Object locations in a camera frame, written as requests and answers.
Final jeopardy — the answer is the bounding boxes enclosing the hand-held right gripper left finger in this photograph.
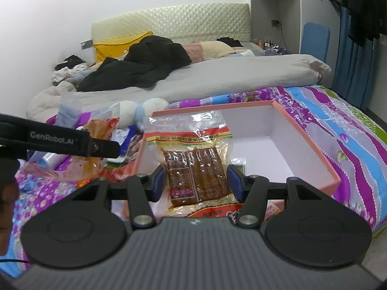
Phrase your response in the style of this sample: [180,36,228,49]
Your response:
[69,166,167,230]

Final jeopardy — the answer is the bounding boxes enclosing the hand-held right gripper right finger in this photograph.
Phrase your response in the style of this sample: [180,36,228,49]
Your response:
[227,165,327,228]

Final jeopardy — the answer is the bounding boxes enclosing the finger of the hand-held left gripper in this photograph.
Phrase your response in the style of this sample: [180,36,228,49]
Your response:
[88,137,121,159]

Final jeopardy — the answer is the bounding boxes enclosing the clear packet of brown strips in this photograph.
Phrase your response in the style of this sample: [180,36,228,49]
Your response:
[142,110,239,218]

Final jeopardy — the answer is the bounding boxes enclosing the yellow orange snack packet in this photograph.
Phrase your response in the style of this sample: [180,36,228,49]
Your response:
[264,200,285,221]

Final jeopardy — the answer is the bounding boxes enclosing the pink cardboard box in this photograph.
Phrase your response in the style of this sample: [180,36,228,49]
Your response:
[133,100,341,218]

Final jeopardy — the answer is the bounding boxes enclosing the person's left hand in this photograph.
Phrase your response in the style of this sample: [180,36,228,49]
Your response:
[0,180,20,257]

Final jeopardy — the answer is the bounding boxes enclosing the blue and white packet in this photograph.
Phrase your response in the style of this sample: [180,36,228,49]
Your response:
[115,125,136,154]

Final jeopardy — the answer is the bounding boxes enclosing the clear plastic bag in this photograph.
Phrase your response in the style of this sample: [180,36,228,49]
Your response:
[56,92,83,127]

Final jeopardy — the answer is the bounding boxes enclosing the white and blue plush toy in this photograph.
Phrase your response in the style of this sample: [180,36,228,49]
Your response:
[107,97,170,132]

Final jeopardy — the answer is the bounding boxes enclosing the light blue cloth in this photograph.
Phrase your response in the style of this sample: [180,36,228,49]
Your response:
[65,69,91,85]

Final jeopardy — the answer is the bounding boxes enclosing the pile of clothes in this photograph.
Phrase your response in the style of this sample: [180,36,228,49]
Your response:
[51,55,91,87]

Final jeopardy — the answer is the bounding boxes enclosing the black jacket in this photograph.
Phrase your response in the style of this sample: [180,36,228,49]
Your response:
[77,35,192,93]

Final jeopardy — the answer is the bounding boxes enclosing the yellow pillow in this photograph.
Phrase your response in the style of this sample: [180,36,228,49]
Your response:
[93,31,154,64]

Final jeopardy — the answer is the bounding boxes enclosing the grey duvet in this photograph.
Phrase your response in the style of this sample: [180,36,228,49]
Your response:
[27,54,332,124]

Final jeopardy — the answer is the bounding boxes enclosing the white and blue cloth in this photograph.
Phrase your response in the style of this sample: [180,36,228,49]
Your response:
[233,48,257,58]

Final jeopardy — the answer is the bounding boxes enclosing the pink pillow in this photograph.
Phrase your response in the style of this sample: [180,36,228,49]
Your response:
[183,43,204,62]

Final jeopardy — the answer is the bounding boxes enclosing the beige pillow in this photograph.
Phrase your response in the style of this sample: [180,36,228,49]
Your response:
[201,41,235,58]

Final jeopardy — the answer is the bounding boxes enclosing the black cloth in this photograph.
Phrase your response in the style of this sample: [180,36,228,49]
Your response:
[217,36,242,48]

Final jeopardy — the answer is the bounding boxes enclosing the group of small bottles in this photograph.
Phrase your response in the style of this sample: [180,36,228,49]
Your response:
[254,38,274,50]

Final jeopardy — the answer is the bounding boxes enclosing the cream quilted headboard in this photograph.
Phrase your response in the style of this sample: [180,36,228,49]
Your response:
[91,3,252,44]

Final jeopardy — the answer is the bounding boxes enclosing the blue curtain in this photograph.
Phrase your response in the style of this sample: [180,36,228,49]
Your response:
[331,6,380,109]

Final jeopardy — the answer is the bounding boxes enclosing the blue padded board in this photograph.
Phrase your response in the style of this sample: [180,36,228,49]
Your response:
[299,22,331,64]

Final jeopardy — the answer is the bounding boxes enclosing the hanging dark clothes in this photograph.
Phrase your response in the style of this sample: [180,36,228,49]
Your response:
[323,0,387,47]

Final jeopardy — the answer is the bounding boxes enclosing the black cable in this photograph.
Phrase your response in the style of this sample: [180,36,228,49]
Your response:
[0,257,31,265]

